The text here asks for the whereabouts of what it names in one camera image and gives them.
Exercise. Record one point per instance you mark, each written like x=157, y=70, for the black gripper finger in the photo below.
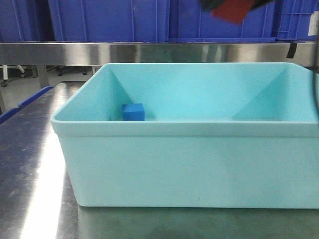
x=214, y=4

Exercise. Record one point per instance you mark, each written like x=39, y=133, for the red foam cube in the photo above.
x=233, y=11

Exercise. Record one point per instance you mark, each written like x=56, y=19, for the small blue foam cube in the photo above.
x=133, y=112

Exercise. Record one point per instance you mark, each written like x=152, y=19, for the blue crate upper right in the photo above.
x=188, y=22

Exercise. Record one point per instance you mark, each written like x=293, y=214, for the blue crate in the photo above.
x=188, y=22
x=295, y=20
x=25, y=21
x=110, y=20

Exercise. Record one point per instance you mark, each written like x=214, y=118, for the blue crate far right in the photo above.
x=295, y=20

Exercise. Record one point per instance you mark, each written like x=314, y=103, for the light teal plastic tub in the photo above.
x=218, y=135

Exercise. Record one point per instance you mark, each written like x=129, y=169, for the blue crate upper middle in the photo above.
x=110, y=20

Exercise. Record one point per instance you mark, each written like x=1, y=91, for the blue crate upper left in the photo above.
x=25, y=21

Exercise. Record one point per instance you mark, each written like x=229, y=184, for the blue tray edge left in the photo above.
x=5, y=116

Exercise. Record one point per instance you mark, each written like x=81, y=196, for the stainless steel shelf rail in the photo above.
x=95, y=54

